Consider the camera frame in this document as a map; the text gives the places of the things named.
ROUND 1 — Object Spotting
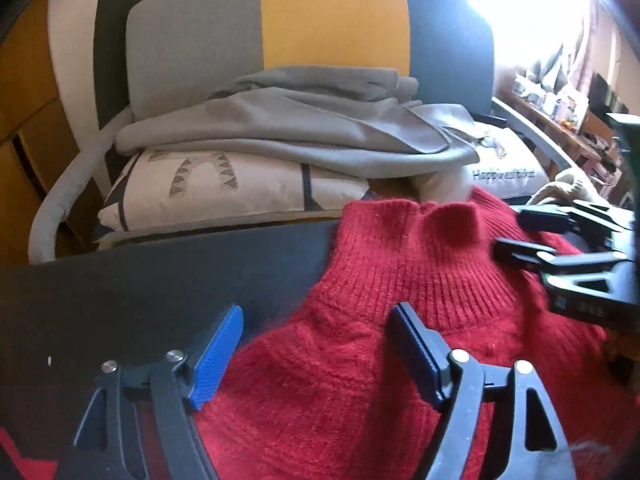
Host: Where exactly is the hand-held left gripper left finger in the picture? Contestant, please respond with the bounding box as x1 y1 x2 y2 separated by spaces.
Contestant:
55 304 244 480

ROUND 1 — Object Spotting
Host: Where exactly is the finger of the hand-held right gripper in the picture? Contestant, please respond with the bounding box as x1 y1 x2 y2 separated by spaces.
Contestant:
492 239 628 276
517 200 631 236

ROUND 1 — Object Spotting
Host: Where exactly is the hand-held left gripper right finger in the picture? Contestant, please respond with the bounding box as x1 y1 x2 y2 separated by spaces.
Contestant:
389 301 576 480

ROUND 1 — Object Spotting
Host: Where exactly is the cream knit sweater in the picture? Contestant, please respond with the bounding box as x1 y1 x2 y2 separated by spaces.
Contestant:
530 169 601 207

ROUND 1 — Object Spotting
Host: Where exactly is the red knit sweater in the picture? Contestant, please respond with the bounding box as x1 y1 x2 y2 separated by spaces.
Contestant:
0 199 640 480

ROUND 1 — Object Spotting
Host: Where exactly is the white pillow black lettering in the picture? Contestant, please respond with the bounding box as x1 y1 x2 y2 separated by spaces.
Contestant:
470 125 551 201

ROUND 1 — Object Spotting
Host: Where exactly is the wooden table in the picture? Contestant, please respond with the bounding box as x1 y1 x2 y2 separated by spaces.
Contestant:
510 90 616 161

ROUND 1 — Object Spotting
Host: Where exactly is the cluster of glass jars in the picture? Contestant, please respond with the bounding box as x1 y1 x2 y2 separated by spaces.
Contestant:
512 75 591 126

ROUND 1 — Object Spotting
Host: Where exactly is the black monitor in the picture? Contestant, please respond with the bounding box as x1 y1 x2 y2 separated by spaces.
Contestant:
590 72 628 111

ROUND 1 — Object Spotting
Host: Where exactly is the white pillow grey print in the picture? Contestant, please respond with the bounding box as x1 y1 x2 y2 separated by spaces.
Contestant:
97 149 373 231

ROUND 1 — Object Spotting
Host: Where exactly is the pale patterned curtain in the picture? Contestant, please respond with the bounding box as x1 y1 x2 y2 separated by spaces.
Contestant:
527 2 608 93

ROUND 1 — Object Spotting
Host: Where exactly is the bright window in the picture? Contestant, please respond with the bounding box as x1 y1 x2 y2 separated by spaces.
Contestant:
440 0 596 66

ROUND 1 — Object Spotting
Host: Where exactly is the grey garment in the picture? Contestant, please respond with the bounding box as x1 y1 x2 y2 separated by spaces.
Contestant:
116 65 481 181

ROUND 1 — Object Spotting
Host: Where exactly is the grey yellow blue armchair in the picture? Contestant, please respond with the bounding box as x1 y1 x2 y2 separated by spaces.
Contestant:
27 0 576 263

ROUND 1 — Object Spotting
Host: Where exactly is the black upright cushion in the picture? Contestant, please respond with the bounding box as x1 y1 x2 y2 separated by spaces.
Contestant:
94 0 143 133

